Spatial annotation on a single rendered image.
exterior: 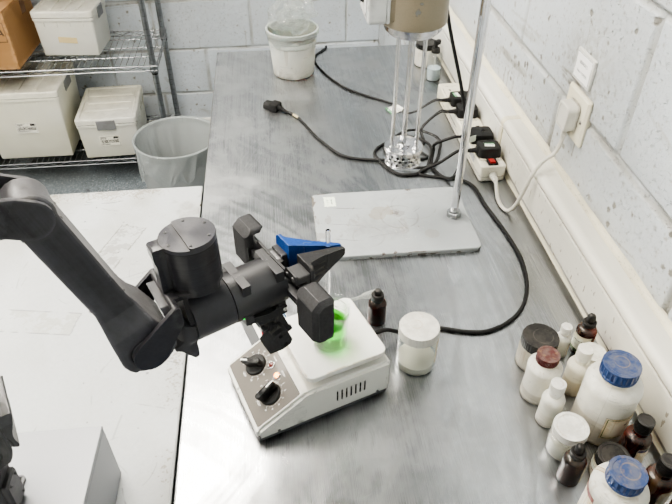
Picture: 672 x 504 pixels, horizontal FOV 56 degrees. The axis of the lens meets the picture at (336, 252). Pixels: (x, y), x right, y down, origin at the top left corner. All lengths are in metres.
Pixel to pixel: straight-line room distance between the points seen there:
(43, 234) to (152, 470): 0.42
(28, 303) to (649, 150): 1.00
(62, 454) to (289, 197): 0.70
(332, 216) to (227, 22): 2.05
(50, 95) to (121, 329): 2.39
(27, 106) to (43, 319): 1.99
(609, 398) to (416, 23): 0.58
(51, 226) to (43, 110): 2.48
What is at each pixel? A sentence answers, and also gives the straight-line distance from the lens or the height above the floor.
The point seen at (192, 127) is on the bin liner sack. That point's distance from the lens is 2.67.
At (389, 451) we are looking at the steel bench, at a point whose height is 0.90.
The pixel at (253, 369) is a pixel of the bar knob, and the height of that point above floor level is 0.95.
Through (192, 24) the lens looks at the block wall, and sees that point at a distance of 3.18.
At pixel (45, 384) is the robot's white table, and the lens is 1.03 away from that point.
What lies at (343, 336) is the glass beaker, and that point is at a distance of 0.84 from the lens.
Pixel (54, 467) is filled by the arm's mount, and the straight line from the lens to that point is 0.81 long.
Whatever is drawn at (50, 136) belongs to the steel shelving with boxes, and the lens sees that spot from 3.09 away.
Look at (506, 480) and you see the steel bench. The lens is 0.88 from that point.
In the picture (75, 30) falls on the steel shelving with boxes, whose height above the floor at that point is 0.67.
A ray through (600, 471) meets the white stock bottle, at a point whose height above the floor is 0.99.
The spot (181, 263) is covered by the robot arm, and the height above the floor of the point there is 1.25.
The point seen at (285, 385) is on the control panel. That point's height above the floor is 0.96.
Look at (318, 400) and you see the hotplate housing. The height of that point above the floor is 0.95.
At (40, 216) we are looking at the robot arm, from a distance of 0.56.
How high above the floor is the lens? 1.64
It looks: 40 degrees down
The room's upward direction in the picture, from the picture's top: straight up
